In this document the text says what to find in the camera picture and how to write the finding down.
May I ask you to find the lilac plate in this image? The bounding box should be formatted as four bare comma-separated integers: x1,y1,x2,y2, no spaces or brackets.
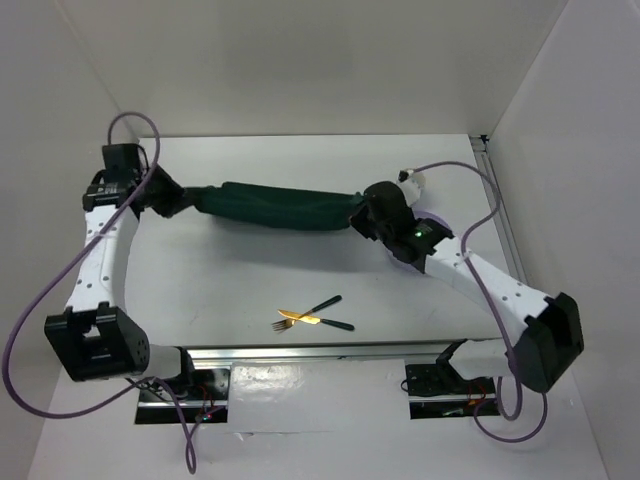
385,218,453,274

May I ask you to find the gold knife black handle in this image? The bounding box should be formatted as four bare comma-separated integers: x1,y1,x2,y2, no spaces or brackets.
274,310,355,332

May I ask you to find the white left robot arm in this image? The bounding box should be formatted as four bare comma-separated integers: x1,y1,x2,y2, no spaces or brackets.
44,143,198,399

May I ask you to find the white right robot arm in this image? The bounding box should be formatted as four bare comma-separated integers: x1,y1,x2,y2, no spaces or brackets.
350,181,584,393

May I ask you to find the gold fork black handle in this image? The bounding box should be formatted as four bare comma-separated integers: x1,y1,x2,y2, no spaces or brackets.
271,295,342,332

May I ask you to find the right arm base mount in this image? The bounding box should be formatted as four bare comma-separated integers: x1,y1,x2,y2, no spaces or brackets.
400,364,499,420

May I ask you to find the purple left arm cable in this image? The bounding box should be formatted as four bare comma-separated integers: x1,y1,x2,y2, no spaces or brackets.
0,111,211,475

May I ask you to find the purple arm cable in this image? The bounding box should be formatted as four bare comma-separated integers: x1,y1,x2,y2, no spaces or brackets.
414,160,550,444
0,111,211,475

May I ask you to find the dark green cloth placemat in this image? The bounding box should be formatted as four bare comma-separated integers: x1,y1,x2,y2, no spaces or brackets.
186,182,363,232

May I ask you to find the aluminium rail front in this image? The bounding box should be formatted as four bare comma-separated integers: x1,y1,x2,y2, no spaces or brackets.
149,337,506,361

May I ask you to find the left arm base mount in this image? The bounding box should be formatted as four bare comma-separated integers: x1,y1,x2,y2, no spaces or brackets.
134,366,231,425

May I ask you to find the aluminium rail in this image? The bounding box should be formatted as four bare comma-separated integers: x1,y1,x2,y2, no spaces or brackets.
149,337,506,361
469,135,528,283

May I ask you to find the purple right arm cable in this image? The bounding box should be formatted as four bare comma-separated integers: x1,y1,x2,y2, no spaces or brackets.
414,160,550,444

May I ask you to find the aluminium rail right side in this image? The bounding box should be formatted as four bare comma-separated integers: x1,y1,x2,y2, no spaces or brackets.
469,135,528,283

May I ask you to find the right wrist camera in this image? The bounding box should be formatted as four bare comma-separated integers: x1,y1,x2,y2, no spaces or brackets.
396,169,426,206

